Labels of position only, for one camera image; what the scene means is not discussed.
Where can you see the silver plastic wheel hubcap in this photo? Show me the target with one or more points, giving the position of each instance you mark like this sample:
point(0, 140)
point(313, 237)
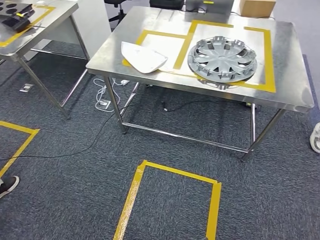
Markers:
point(222, 59)

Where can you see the white plastic panel part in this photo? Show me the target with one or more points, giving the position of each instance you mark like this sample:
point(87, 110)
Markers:
point(143, 59)

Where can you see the stainless steel workbench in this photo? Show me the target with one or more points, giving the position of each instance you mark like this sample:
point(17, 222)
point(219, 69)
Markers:
point(284, 66)

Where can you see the white power strip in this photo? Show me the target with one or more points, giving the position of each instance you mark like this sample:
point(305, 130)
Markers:
point(124, 82)

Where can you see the floor power socket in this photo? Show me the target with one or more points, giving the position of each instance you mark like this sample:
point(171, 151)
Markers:
point(26, 88)
point(104, 104)

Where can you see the yellow floor tape square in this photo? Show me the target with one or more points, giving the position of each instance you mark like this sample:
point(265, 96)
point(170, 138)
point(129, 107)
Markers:
point(131, 198)
point(23, 145)

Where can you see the grey metal box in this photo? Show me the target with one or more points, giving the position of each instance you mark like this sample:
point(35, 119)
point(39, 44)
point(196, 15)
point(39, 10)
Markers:
point(212, 7)

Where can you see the stainless steel table with tray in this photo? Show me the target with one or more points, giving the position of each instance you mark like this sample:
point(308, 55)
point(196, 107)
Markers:
point(60, 13)

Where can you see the brown cardboard box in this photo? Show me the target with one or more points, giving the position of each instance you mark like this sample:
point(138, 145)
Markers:
point(257, 8)

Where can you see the yellow tape on tray table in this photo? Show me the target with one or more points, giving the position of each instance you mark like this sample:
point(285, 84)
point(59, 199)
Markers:
point(40, 16)

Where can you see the white caster wheel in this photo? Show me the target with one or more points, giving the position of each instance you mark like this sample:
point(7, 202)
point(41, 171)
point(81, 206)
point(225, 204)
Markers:
point(315, 139)

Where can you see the black plastic tray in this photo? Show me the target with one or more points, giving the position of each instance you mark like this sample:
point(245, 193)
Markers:
point(17, 20)

